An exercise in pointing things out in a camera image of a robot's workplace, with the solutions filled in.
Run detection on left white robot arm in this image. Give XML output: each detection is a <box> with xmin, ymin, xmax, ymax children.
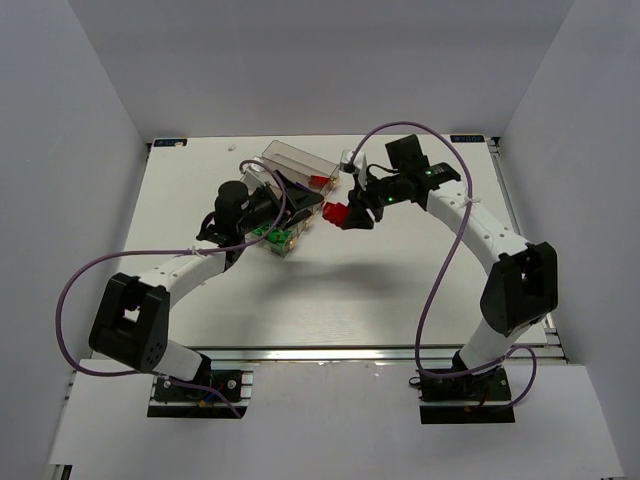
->
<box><xmin>89</xmin><ymin>173</ymin><xmax>324</xmax><ymax>385</ymax></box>

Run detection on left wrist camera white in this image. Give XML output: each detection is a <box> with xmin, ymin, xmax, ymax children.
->
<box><xmin>239</xmin><ymin>158</ymin><xmax>266</xmax><ymax>176</ymax></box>

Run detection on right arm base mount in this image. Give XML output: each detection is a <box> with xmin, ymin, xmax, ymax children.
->
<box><xmin>408</xmin><ymin>367</ymin><xmax>515</xmax><ymax>425</ymax></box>

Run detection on blue label left corner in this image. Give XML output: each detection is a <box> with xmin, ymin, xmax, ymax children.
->
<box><xmin>152</xmin><ymin>138</ymin><xmax>188</xmax><ymax>148</ymax></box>

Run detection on red lego brick front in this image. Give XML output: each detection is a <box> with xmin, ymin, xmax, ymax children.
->
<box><xmin>308</xmin><ymin>175</ymin><xmax>330</xmax><ymax>189</ymax></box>

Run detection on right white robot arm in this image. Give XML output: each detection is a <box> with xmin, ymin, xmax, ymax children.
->
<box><xmin>323</xmin><ymin>135</ymin><xmax>558</xmax><ymax>379</ymax></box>

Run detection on red large lego brick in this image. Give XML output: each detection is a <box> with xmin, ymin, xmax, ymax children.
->
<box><xmin>322</xmin><ymin>202</ymin><xmax>350</xmax><ymax>228</ymax></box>

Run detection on blue label corner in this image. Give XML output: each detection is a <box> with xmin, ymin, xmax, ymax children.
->
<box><xmin>152</xmin><ymin>138</ymin><xmax>188</xmax><ymax>148</ymax></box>
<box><xmin>450</xmin><ymin>134</ymin><xmax>486</xmax><ymax>143</ymax></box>

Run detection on blue label right corner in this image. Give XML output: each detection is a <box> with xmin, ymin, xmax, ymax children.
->
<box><xmin>450</xmin><ymin>134</ymin><xmax>486</xmax><ymax>143</ymax></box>

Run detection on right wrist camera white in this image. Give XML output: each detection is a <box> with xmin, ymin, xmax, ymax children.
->
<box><xmin>339</xmin><ymin>150</ymin><xmax>368</xmax><ymax>190</ymax></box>

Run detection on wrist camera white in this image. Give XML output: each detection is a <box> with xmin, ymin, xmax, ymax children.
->
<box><xmin>239</xmin><ymin>158</ymin><xmax>266</xmax><ymax>176</ymax></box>
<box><xmin>339</xmin><ymin>150</ymin><xmax>368</xmax><ymax>190</ymax></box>

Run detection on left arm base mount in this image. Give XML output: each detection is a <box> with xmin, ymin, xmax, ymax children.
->
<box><xmin>147</xmin><ymin>367</ymin><xmax>254</xmax><ymax>420</ymax></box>

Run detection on clear container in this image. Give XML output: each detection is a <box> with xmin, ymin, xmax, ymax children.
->
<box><xmin>260</xmin><ymin>140</ymin><xmax>339</xmax><ymax>196</ymax></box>
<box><xmin>207</xmin><ymin>187</ymin><xmax>305</xmax><ymax>256</ymax></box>
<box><xmin>240</xmin><ymin>156</ymin><xmax>326</xmax><ymax>217</ymax></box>

